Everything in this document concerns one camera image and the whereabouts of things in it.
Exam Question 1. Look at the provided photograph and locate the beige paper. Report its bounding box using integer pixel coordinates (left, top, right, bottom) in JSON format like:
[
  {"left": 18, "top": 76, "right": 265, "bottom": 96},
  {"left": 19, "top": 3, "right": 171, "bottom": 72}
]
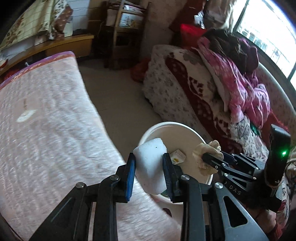
[{"left": 193, "top": 140, "right": 224, "bottom": 176}]

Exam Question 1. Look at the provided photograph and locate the white foam block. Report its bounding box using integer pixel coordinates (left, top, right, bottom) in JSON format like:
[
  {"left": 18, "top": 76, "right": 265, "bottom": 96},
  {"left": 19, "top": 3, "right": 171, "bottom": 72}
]
[{"left": 133, "top": 138, "right": 167, "bottom": 195}]

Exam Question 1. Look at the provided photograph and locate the green white milk carton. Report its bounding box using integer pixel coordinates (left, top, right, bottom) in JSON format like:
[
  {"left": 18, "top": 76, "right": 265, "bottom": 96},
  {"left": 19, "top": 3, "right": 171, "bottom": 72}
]
[{"left": 170, "top": 150, "right": 186, "bottom": 165}]

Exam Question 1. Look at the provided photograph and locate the floral covered sofa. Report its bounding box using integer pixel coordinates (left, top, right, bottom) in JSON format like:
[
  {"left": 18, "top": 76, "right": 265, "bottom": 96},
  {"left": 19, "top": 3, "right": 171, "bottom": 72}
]
[{"left": 143, "top": 45, "right": 295, "bottom": 161}]

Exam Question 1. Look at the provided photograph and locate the pink clothes pile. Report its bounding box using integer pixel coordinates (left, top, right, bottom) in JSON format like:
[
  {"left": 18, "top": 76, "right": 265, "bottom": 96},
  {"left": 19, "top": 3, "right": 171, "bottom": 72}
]
[{"left": 197, "top": 29, "right": 270, "bottom": 129}]

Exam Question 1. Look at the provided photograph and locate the red cushion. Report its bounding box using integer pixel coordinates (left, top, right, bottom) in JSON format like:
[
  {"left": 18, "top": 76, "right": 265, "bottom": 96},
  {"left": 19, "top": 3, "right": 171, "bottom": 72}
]
[{"left": 180, "top": 24, "right": 207, "bottom": 48}]

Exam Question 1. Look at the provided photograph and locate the wooden shelf rack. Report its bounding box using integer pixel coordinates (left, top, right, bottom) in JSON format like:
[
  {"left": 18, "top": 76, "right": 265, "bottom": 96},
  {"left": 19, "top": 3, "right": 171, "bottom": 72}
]
[{"left": 102, "top": 1, "right": 148, "bottom": 69}]

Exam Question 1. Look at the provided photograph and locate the wooden tv cabinet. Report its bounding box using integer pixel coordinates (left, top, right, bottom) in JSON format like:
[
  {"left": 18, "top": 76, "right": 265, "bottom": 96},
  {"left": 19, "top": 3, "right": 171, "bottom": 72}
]
[{"left": 1, "top": 34, "right": 94, "bottom": 75}]

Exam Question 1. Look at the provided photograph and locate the floral cloth covered television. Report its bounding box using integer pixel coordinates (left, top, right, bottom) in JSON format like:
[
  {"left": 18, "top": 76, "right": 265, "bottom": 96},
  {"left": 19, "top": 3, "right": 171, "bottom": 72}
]
[{"left": 0, "top": 0, "right": 73, "bottom": 50}]

